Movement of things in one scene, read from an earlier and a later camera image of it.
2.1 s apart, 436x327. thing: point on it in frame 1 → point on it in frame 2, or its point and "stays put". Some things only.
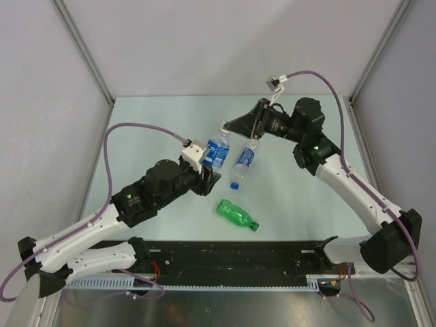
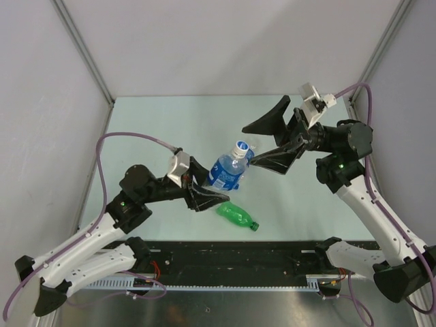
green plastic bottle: x=228 y=210 stays put
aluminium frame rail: x=241 y=263 stays put
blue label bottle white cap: x=217 y=150 → x=227 y=171
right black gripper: x=253 y=124 → x=293 y=137
